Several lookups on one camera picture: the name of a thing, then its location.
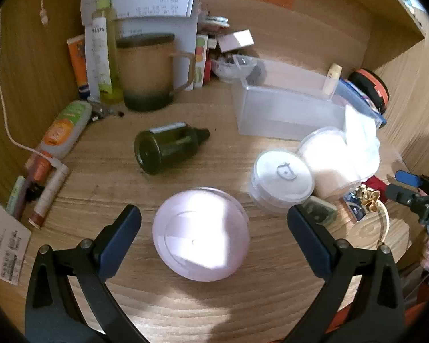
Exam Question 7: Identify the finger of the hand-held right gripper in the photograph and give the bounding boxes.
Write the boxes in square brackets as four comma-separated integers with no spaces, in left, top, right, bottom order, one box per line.
[385,184,428,208]
[395,170,429,195]

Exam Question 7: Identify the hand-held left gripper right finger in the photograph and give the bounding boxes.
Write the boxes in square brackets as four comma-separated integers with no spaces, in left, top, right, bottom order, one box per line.
[287,204,405,343]

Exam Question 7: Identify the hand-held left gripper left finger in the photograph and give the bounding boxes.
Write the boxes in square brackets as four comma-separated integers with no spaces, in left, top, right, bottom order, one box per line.
[24,204,151,343]

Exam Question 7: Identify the gold ribbon bead ornament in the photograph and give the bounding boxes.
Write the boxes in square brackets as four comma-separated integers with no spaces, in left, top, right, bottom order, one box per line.
[355,185,391,248]

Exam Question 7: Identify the white cloth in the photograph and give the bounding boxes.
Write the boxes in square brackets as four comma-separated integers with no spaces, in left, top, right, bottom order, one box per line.
[342,104,381,184]

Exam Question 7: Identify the white round lidded container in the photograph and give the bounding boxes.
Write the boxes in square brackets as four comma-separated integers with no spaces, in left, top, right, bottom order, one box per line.
[249,149,316,216]

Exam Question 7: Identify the round cotton pad container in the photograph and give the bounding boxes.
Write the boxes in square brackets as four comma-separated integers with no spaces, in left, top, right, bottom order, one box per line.
[298,126,362,201]

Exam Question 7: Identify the pink round jar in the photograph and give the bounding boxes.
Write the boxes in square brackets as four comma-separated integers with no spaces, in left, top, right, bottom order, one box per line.
[152,187,251,282]

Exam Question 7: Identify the dark green bottle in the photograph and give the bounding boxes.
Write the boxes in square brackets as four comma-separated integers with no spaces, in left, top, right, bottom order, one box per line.
[134,122,211,176]

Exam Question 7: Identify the clear plastic storage box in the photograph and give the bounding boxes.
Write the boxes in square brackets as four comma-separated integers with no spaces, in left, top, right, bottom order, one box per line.
[231,59,348,142]

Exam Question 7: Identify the wooden desktop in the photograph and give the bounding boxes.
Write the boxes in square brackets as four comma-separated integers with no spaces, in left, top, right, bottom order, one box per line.
[0,75,429,343]

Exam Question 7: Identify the small green card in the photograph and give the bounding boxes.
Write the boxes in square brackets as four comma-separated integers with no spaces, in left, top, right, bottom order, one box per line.
[302,196,339,226]

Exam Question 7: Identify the small blue card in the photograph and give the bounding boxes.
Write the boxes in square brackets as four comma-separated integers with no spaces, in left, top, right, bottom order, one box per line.
[342,191,368,221]

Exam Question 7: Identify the white stick with brown cap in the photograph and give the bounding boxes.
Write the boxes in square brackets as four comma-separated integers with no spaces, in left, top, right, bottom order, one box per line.
[29,166,71,230]

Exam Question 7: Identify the blue patchwork pouch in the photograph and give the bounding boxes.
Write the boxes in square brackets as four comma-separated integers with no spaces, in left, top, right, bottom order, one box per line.
[334,78,386,128]

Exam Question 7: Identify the black case with orange zipper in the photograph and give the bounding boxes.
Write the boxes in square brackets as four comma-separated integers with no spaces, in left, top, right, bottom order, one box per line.
[348,68,390,115]

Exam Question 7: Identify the pale green stick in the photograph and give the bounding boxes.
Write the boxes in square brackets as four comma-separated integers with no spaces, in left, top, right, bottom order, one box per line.
[5,175,26,219]

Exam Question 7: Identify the green and orange tube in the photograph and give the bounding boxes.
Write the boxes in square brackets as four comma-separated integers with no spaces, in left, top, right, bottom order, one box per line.
[30,100,93,184]

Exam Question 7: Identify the printed paper slip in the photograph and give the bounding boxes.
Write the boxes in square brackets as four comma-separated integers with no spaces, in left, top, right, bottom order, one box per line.
[0,189,33,286]

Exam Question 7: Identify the small cream bottle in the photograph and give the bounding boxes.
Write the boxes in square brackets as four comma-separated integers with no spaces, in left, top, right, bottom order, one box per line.
[322,63,343,96]

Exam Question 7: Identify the brown mug with dark lid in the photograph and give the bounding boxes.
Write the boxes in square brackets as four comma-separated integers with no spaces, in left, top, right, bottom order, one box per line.
[115,32,196,112]

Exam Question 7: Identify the glass bowl of trinkets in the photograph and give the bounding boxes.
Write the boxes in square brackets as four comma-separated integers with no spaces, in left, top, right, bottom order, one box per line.
[213,54,259,83]

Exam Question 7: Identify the fruit printed box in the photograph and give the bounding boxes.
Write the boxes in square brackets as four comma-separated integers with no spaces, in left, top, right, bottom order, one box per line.
[194,33,209,88]

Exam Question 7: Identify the yellow-green bottle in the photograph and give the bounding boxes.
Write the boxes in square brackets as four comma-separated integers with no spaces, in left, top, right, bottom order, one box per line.
[96,0,124,103]

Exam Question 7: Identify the white paper sheet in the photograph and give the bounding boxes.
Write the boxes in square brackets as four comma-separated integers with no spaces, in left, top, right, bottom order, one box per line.
[80,0,199,91]

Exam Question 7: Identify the small white cardboard box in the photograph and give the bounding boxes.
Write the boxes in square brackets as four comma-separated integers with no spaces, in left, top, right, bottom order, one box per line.
[216,29,255,53]

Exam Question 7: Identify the white cable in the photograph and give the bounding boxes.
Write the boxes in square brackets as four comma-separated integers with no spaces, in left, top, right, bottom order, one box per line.
[0,7,71,176]

